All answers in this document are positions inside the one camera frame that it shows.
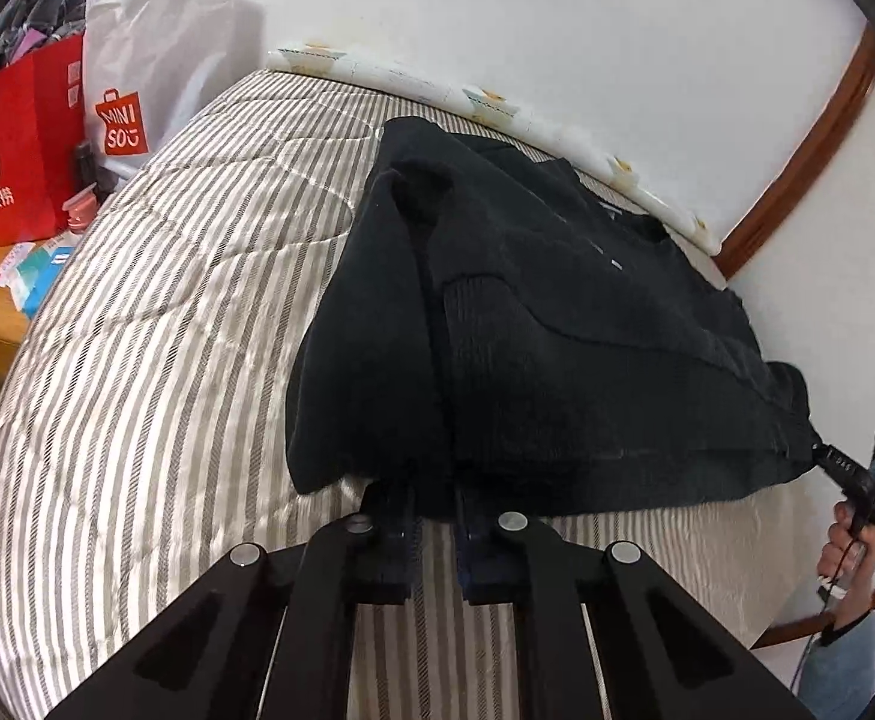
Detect white plastic bag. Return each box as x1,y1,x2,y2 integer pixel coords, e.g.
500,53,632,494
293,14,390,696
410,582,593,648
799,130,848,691
81,0,269,188

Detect pink lidded container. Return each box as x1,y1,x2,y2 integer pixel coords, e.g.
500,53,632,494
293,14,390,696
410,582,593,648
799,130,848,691
62,187,101,230

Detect black cable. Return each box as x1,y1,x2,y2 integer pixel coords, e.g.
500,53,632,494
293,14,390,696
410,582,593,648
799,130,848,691
786,532,866,695

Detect blue white packet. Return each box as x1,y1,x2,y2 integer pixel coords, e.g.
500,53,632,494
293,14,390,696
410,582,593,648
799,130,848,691
17,244,74,316

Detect plaid cloth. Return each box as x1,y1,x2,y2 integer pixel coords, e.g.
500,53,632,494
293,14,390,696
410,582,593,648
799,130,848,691
0,0,88,83

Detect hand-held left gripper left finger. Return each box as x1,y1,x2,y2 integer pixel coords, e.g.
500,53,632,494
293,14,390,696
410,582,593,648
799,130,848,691
43,481,427,720

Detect white pink paper packet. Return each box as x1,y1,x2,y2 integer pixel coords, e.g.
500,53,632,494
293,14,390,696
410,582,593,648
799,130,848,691
0,244,37,290

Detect wooden door frame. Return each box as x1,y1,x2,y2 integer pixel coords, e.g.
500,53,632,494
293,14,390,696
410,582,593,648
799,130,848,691
715,22,875,278

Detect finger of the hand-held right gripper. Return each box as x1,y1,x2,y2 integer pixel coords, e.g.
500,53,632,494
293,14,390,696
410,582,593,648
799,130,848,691
813,444,862,488

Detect person's right forearm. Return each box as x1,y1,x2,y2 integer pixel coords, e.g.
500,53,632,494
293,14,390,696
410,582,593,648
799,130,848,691
798,585,875,720

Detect red paper bag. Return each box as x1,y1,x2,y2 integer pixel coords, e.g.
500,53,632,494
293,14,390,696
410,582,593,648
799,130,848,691
0,31,88,250

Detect white printed bed roll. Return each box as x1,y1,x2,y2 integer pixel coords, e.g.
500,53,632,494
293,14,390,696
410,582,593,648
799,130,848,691
266,41,720,252

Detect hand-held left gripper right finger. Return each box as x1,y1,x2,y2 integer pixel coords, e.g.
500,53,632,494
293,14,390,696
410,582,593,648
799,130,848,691
453,487,817,720

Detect dark bottle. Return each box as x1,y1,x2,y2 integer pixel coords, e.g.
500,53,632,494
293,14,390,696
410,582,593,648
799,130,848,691
71,141,97,200

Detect black sweatshirt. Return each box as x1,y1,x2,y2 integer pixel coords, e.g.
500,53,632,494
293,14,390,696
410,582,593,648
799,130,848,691
285,116,821,520

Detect person's right hand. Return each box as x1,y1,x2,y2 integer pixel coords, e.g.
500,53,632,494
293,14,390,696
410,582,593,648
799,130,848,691
816,502,875,601

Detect striped bed mattress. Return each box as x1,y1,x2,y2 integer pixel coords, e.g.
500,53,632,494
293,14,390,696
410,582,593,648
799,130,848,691
0,67,795,720

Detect wooden baseboard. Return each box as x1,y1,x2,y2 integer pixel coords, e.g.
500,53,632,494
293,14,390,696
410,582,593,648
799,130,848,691
748,562,875,650

